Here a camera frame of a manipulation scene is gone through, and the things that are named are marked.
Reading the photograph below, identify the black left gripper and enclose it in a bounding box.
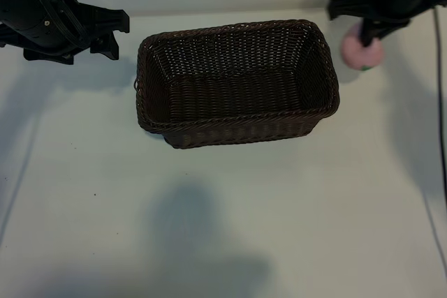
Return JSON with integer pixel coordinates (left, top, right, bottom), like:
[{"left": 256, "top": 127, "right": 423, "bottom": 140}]
[{"left": 0, "top": 0, "right": 131, "bottom": 66}]

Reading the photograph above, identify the pink toy peach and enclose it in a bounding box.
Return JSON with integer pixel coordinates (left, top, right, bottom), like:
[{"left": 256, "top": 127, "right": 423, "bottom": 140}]
[{"left": 341, "top": 22, "right": 384, "bottom": 71}]

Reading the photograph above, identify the dark brown woven basket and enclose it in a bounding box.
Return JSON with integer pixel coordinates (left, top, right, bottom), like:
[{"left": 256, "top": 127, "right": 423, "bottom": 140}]
[{"left": 134, "top": 19, "right": 342, "bottom": 150}]

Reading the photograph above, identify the black ribbed flat cable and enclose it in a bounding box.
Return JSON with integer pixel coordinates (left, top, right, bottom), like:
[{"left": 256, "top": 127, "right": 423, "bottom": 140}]
[{"left": 34, "top": 0, "right": 92, "bottom": 48}]

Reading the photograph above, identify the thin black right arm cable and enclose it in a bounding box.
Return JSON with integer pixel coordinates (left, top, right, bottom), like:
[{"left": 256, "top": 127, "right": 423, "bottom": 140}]
[{"left": 432, "top": 7, "right": 444, "bottom": 195}]

